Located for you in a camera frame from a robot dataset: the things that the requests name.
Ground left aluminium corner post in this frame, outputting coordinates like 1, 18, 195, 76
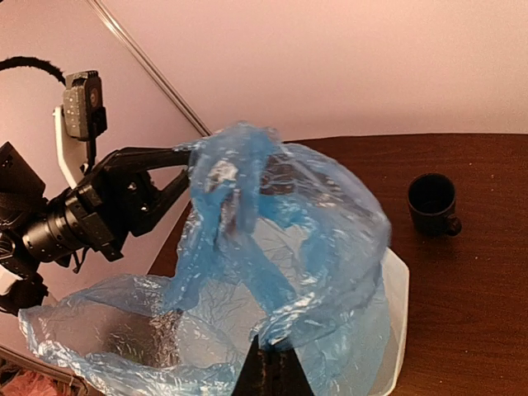
86, 0, 212, 137

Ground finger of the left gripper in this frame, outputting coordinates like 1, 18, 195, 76
101, 148, 191, 173
144, 170, 190, 229

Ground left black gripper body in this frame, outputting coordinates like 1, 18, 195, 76
65, 170, 161, 262

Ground dark blue enamel mug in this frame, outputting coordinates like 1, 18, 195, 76
407, 173, 462, 237

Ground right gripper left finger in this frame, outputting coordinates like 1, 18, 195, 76
233, 335, 272, 396

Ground blue plastic trash bag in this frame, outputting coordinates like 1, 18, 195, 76
19, 124, 391, 395

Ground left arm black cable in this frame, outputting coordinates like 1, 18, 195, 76
0, 56, 68, 87

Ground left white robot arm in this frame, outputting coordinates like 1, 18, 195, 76
1, 143, 191, 315

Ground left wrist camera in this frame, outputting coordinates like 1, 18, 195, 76
54, 70, 107, 188

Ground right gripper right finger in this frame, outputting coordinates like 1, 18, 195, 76
270, 348, 314, 396

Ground white faceted trash bin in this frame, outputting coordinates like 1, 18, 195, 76
191, 200, 409, 395

